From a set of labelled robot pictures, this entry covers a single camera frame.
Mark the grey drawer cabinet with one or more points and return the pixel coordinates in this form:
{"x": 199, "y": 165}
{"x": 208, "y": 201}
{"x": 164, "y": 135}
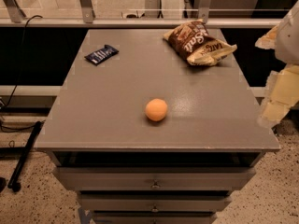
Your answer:
{"x": 144, "y": 138}

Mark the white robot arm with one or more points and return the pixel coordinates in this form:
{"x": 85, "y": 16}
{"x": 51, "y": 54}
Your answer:
{"x": 287, "y": 42}

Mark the metal railing frame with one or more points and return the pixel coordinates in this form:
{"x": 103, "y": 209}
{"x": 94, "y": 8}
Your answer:
{"x": 141, "y": 13}

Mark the orange fruit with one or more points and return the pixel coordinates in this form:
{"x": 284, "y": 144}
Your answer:
{"x": 156, "y": 109}

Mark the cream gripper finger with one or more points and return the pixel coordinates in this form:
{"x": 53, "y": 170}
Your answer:
{"x": 281, "y": 94}
{"x": 268, "y": 41}

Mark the brown chip bag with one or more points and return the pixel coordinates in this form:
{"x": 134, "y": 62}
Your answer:
{"x": 193, "y": 43}

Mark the blue rxbar blueberry bar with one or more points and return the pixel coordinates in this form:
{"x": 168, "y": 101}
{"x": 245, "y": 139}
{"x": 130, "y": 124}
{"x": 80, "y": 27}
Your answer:
{"x": 101, "y": 55}

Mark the black pole on floor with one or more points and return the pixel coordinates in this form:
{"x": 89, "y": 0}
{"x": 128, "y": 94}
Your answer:
{"x": 13, "y": 183}

